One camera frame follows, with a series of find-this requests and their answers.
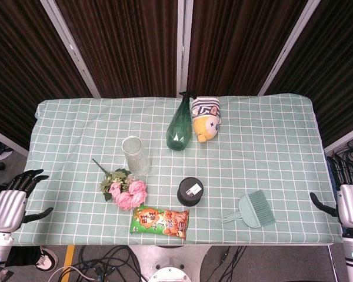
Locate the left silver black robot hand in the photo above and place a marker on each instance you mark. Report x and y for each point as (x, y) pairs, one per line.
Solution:
(9, 202)

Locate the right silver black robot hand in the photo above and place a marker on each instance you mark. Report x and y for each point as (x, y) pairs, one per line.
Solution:
(350, 202)

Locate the pink artificial flower bouquet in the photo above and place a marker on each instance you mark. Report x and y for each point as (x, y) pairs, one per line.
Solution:
(126, 191)

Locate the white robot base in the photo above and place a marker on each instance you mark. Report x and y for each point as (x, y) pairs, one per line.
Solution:
(168, 263)

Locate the clear glass cylinder vase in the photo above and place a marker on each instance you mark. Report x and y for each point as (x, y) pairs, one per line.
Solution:
(135, 157)

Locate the black white sneaker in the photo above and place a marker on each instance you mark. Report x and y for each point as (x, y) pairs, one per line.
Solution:
(45, 258)

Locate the teal mini brush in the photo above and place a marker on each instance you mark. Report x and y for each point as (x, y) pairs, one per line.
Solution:
(262, 207)

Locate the teal mini dustpan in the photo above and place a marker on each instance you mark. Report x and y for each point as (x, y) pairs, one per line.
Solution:
(247, 216)

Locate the dark slatted partition panel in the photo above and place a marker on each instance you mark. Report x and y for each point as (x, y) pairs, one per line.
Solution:
(323, 64)
(26, 67)
(238, 44)
(120, 47)

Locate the green orange snack bag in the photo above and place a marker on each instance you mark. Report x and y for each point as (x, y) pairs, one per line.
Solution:
(160, 222)

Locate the black cylindrical can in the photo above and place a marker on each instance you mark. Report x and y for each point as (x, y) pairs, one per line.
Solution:
(190, 191)

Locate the yellow plush toy striped hat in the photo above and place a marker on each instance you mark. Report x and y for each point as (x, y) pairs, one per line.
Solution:
(206, 119)

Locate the green checked tablecloth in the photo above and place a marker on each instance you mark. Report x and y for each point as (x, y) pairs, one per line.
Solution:
(176, 167)

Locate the green plastic spray bottle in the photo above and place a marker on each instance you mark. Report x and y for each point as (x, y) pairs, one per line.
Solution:
(180, 126)

